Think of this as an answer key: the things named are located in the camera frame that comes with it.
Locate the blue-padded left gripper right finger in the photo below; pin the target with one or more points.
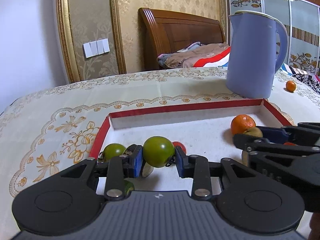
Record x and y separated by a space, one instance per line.
195 167

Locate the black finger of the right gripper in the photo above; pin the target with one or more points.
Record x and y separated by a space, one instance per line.
305 135

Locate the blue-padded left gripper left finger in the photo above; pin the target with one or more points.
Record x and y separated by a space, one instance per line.
122 167

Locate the small red cherry tomato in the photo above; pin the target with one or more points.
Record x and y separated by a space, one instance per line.
289 143

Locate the pale-topped dark cylinder piece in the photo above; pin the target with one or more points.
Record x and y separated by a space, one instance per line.
147 170

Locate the green cube fruit piece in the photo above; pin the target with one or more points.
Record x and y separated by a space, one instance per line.
129 186

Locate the green tomato with stem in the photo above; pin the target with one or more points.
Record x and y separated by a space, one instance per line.
157 151

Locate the tan longan fruit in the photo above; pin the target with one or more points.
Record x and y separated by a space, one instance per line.
254 131

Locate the orange mandarin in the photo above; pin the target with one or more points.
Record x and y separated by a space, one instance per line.
242 123

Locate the red cardboard tray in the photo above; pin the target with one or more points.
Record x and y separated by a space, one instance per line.
202 128

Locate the small orange kumquat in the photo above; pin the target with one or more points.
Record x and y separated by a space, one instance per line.
291 86

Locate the blue electric kettle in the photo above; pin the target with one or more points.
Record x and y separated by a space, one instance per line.
258 49

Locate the cream floral tablecloth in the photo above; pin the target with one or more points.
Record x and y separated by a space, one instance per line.
48 131

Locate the pink bed quilt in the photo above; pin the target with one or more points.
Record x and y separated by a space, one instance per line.
197 55

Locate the floral sliding wardrobe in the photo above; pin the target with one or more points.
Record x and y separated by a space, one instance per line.
301 20

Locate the wooden bed headboard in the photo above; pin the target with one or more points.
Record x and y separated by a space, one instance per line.
169 31

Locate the white wall switch panel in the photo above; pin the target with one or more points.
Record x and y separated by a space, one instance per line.
95 48

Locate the gold wall moulding frame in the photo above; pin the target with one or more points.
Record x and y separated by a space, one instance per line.
89 21

